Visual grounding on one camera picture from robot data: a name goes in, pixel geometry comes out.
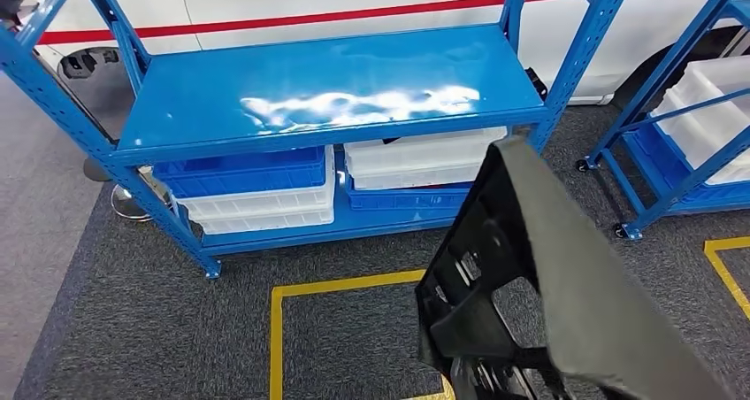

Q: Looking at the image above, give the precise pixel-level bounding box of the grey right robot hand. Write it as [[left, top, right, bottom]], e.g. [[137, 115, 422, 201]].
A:
[[451, 356, 574, 400]]

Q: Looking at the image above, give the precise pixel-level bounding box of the black plastic plate frame part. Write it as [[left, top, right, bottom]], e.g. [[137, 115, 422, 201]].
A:
[[414, 136, 737, 400]]

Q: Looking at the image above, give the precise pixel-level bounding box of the blue metal shelf rack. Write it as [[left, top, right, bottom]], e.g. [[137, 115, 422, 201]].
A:
[[0, 0, 639, 281], [577, 0, 750, 242]]

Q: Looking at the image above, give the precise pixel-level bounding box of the blue plastic crate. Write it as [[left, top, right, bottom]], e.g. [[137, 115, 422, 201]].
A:
[[345, 177, 473, 212], [153, 146, 327, 199], [622, 124, 750, 206]]

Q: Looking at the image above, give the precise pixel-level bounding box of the white plastic crate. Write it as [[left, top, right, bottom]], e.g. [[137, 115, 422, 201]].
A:
[[195, 206, 336, 236], [652, 89, 750, 186], [679, 56, 750, 123], [350, 159, 490, 191], [343, 126, 509, 176], [174, 148, 337, 221]]

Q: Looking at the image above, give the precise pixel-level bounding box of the chrome stanchion base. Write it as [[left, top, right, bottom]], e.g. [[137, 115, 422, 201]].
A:
[[110, 181, 172, 223]]

